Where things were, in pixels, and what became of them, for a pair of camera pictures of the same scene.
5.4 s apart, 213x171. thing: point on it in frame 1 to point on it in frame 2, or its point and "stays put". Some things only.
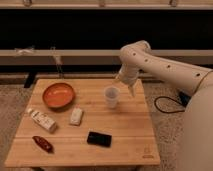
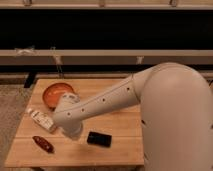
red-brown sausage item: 44,144 stays put
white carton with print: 43,120 stays put
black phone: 100,139 stays put
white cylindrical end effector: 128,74 to 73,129
